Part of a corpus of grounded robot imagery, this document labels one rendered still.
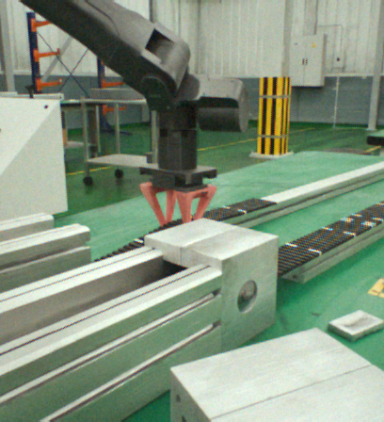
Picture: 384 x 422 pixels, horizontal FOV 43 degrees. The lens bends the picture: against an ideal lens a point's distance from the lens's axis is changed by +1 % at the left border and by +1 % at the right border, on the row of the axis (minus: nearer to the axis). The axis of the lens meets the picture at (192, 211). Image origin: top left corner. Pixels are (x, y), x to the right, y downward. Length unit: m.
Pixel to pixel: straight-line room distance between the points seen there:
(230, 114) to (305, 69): 11.35
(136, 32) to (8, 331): 0.38
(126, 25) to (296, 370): 0.46
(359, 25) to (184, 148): 11.33
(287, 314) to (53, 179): 0.55
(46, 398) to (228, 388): 0.13
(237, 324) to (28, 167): 0.56
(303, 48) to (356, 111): 1.89
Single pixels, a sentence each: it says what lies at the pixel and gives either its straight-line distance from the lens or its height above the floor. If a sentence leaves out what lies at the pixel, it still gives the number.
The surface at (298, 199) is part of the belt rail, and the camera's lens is 0.96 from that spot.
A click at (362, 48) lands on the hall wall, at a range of 11.83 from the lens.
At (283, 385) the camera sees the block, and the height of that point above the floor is 0.87.
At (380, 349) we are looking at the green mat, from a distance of 0.50.
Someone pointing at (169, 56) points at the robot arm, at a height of 1.05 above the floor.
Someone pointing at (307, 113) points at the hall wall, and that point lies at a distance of 12.23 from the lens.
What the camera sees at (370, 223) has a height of 0.81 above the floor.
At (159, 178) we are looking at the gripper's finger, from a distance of 0.68.
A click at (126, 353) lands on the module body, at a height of 0.83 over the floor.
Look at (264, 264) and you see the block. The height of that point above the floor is 0.85.
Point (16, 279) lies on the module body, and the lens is 0.52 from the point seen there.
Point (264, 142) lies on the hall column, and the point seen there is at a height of 0.21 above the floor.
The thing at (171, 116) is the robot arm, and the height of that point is 0.98.
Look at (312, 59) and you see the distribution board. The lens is 11.92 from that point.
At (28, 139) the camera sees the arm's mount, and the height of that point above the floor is 0.92.
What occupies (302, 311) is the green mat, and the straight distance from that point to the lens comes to 0.55.
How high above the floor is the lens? 1.02
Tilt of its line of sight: 15 degrees down
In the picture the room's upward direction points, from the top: straight up
